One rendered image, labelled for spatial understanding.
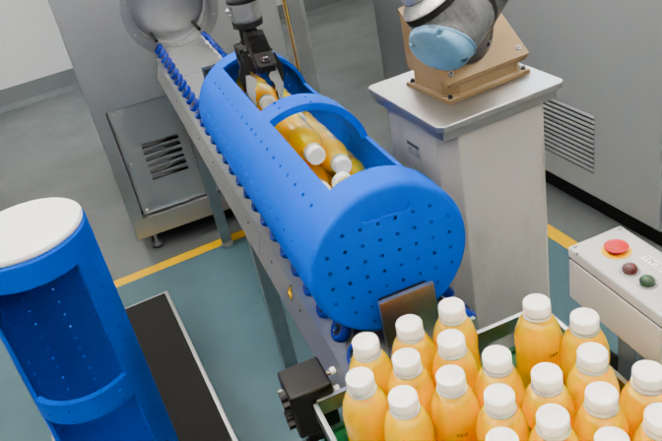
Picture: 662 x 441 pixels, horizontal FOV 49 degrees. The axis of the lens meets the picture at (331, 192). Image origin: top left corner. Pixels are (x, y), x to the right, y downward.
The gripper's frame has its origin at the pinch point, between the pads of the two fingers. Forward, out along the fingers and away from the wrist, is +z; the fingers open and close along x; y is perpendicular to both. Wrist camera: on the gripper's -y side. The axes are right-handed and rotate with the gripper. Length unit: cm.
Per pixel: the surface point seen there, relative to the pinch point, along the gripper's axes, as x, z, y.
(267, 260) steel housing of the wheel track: 13.0, 28.7, -21.0
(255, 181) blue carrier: 13.5, 1.1, -35.1
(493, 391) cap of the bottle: 2, 6, -101
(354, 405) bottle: 17, 9, -90
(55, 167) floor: 80, 115, 290
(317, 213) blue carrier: 10, -5, -63
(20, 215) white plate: 63, 12, 8
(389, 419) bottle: 14, 9, -95
